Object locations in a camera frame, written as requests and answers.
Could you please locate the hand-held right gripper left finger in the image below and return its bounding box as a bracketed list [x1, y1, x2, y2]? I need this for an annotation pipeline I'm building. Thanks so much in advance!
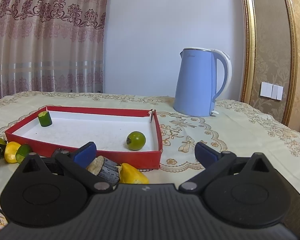
[16, 142, 113, 193]

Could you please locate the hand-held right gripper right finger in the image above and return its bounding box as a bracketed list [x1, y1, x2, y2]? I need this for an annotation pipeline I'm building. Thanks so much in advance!
[178, 142, 278, 193]

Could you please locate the rounded yellow pepper piece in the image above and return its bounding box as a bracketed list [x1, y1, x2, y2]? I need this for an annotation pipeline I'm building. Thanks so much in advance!
[4, 142, 22, 165]

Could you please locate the red cardboard box tray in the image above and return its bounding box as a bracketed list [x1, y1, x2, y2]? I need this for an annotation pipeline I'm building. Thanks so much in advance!
[5, 106, 163, 170]

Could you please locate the short green cucumber slice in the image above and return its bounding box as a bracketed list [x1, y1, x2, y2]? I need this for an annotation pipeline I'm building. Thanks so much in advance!
[16, 144, 33, 163]

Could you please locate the long yellow pepper piece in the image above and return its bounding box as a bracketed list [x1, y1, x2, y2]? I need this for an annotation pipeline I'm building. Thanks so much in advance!
[119, 163, 150, 184]

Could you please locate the embroidered cream tablecloth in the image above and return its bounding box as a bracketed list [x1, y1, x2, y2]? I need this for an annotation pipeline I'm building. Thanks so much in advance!
[0, 91, 300, 232]

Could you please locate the tall green cucumber piece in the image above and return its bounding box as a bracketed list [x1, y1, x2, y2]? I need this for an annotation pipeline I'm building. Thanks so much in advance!
[38, 111, 53, 127]

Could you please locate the large green tomato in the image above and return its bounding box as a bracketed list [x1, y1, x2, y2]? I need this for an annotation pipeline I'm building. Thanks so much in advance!
[126, 131, 146, 151]

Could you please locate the light blue electric kettle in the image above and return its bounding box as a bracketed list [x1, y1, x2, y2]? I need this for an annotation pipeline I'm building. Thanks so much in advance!
[173, 47, 232, 117]

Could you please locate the patterned pink curtain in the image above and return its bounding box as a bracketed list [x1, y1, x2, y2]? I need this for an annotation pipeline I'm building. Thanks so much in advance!
[0, 0, 108, 103]

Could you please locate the white wall switch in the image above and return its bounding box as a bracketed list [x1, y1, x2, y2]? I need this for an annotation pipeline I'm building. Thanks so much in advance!
[260, 81, 284, 101]

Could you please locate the gold moulding frame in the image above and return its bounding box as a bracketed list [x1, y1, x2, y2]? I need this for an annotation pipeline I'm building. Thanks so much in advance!
[240, 0, 258, 103]
[279, 0, 298, 127]

